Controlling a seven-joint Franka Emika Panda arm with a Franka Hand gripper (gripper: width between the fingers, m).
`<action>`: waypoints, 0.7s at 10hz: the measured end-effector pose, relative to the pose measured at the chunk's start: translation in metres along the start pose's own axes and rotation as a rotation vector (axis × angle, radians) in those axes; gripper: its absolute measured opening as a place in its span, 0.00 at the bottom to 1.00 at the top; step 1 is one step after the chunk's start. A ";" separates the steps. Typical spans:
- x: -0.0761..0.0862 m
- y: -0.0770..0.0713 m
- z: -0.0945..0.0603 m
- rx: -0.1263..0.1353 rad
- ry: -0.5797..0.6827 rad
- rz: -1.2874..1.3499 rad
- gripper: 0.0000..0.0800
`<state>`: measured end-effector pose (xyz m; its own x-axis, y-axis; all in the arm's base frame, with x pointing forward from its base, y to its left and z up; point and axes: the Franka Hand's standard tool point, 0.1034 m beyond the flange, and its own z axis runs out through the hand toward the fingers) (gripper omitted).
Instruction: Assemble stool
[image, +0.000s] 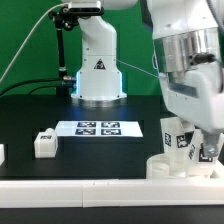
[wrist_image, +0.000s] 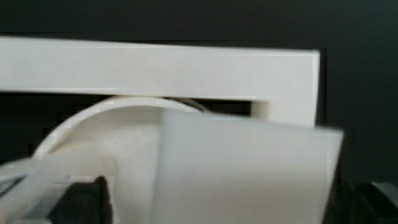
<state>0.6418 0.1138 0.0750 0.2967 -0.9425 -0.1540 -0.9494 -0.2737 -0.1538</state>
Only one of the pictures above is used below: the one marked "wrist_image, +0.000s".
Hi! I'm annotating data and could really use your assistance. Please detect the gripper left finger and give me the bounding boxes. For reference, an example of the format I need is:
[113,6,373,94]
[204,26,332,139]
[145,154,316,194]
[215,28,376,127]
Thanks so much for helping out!
[51,177,112,224]

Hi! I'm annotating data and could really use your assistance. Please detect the white stool leg with tag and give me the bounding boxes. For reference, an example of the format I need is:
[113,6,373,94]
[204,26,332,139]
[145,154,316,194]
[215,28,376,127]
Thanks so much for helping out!
[0,142,115,224]

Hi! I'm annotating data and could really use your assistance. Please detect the white round stool seat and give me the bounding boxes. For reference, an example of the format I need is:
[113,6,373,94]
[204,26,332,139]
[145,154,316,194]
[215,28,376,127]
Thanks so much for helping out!
[30,95,209,201]

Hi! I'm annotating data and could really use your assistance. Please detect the white L-shaped obstacle frame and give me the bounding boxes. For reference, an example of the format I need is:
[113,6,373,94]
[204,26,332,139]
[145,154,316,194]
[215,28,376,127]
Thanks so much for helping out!
[0,36,319,127]

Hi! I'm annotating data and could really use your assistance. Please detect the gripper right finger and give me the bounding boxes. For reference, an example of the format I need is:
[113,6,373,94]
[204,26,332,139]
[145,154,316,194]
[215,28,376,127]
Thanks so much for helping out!
[330,182,398,224]

